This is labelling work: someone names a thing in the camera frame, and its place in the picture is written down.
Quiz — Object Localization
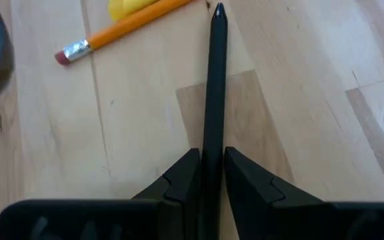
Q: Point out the yellow highlighter pen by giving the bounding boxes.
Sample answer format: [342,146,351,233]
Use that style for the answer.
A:
[107,0,161,21]

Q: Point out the orange pencil with eraser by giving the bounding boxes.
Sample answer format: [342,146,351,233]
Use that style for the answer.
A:
[54,0,196,66]

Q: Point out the thick black pen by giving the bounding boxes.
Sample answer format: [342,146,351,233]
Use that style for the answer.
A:
[200,2,229,240]

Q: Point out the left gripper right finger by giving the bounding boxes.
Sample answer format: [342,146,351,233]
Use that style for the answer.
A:
[224,146,333,240]

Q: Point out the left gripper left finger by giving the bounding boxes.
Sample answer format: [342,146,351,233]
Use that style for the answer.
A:
[131,148,202,240]

